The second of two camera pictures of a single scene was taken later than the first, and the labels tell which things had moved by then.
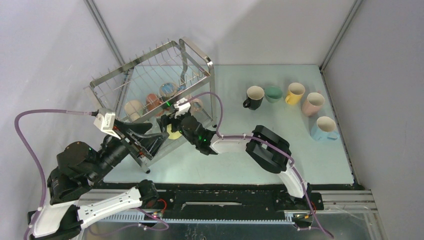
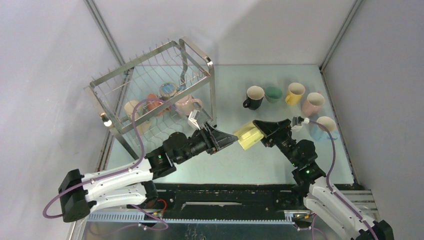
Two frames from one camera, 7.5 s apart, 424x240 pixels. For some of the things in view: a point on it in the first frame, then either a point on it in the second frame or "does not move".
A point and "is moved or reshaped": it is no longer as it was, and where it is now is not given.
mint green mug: (273, 94) does not move
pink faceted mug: (314, 101) does not move
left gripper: (150, 144) -> (215, 140)
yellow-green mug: (172, 135) is moved or reshaped
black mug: (255, 95) does not move
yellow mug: (295, 91) does not move
